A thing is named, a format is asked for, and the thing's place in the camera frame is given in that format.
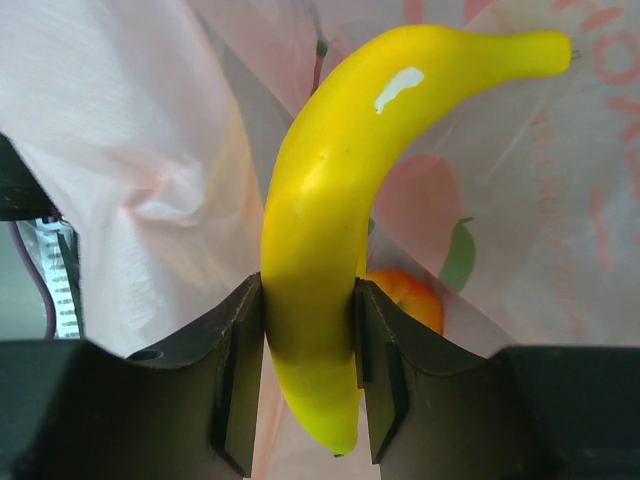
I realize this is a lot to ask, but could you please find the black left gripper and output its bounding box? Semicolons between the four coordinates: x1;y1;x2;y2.
0;135;61;223

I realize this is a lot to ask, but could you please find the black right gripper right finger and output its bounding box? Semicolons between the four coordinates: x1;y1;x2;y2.
353;280;639;479

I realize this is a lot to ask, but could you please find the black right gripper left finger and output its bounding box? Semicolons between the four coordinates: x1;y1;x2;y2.
1;274;264;479

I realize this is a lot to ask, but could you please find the pink peach plastic bag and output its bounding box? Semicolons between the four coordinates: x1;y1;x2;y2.
0;0;640;480

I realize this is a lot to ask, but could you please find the red apple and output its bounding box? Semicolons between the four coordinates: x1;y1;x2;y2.
366;269;444;335

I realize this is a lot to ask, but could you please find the single yellow banana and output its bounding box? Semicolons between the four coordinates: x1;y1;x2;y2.
260;24;572;456

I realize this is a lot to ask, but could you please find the aluminium frame rail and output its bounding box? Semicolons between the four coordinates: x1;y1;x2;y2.
18;219;84;340

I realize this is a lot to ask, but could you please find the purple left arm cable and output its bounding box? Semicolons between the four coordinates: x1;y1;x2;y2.
9;222;57;341

